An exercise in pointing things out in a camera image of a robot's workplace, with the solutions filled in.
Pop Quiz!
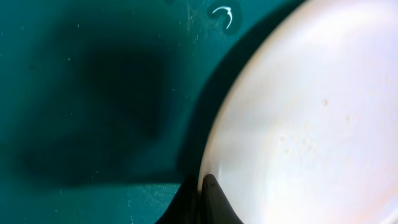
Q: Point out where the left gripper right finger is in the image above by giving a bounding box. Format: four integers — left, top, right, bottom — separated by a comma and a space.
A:
201, 174, 243, 224

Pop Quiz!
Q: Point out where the blue plastic tray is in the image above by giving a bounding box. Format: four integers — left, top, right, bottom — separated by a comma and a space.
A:
1, 0, 300, 223

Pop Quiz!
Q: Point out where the white plate with red stain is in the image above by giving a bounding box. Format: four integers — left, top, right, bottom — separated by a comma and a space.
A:
200, 0, 397, 223

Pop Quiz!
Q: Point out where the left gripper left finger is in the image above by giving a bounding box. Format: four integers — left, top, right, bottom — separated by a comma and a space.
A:
155, 176, 198, 224

